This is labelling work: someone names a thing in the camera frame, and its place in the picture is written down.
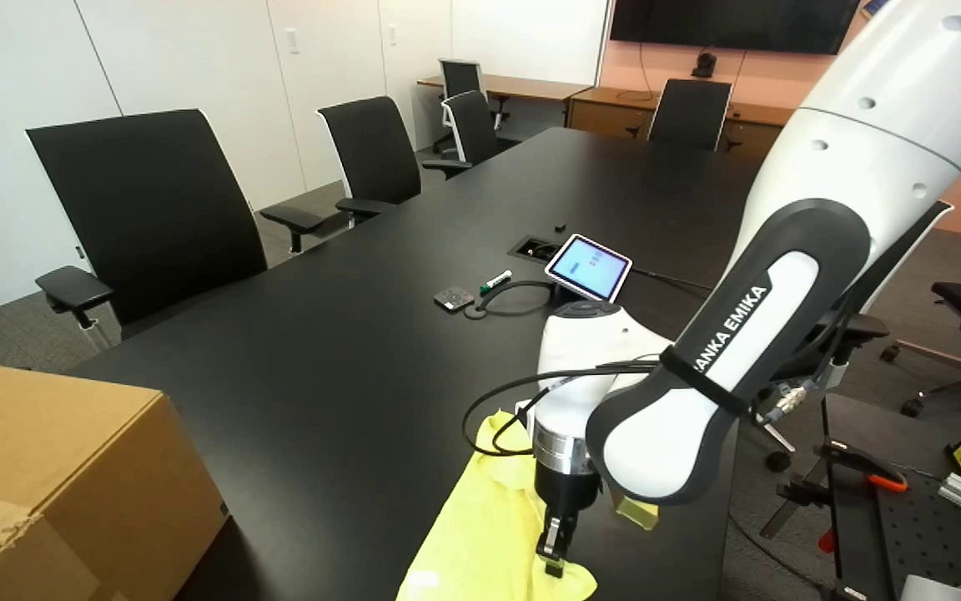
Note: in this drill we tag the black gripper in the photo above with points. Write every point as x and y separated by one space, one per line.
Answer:
565 493

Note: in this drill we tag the yellow towel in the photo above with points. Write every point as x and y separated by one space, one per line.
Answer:
493 537

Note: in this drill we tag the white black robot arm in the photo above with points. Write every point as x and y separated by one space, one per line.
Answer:
859 144

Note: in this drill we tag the small black phone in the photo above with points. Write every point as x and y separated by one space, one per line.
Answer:
455 300

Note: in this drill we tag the green marker pen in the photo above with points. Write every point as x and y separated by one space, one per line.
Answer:
495 283

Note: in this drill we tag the white tablet on stand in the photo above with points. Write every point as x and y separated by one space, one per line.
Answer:
590 267

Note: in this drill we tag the black tripod stand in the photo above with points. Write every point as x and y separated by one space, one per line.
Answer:
833 501

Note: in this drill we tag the wooden cabinet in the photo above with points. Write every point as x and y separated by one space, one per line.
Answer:
615 114

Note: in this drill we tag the light wooden desk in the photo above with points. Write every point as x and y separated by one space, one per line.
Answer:
515 84

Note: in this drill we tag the black webcam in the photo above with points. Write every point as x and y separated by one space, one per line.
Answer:
707 66

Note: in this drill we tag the brown cardboard box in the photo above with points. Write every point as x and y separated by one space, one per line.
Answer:
48 480

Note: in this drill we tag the large black office chair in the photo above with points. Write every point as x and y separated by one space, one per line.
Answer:
148 211

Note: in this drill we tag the yellowish wrist camera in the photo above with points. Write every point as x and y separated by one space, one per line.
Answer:
637 517

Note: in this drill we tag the black wall television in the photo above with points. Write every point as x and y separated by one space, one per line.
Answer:
727 20

